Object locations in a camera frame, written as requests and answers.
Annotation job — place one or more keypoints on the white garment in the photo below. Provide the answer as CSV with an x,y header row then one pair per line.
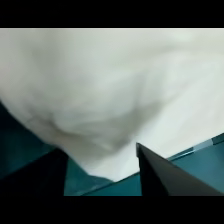
x,y
110,90

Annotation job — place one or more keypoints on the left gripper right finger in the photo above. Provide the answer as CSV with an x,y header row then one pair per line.
x,y
160,176

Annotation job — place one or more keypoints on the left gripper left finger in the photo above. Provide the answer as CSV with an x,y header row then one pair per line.
x,y
40,178

